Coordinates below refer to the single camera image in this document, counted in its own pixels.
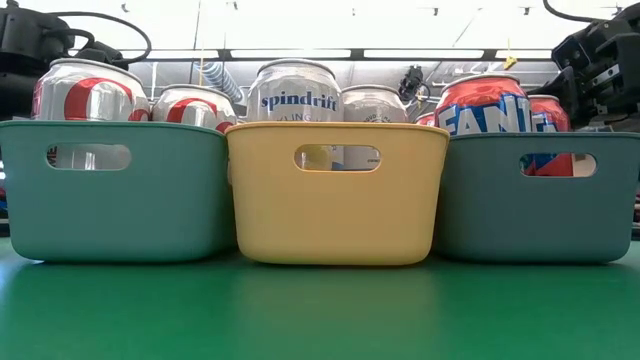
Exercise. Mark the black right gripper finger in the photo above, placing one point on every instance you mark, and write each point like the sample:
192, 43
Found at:
565, 92

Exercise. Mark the red Fanta soda can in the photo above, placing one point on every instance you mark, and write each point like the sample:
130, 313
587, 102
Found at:
549, 112
480, 100
425, 119

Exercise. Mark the silver Diet Coke can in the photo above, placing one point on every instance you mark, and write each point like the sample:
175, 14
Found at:
90, 95
192, 107

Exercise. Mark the dark blue plastic bin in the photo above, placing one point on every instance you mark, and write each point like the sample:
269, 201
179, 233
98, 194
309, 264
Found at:
525, 220

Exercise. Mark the white Spindrift sparkling water can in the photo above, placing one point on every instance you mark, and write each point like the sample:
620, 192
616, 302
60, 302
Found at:
372, 105
295, 95

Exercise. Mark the light teal plastic bin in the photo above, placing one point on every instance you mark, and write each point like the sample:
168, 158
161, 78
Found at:
125, 215

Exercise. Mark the yellow plastic bin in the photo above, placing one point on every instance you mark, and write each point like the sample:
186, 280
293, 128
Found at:
335, 215

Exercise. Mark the yellow hanging tag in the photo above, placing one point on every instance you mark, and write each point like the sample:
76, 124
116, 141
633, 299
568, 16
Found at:
509, 62

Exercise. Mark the black hanging device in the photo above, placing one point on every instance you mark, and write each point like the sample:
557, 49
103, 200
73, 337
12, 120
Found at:
411, 82

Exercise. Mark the black horizontal beam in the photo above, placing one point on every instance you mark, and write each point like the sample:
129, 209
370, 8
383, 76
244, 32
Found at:
355, 54

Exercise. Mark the green table mat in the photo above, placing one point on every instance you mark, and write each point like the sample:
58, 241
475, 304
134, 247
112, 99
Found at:
320, 310

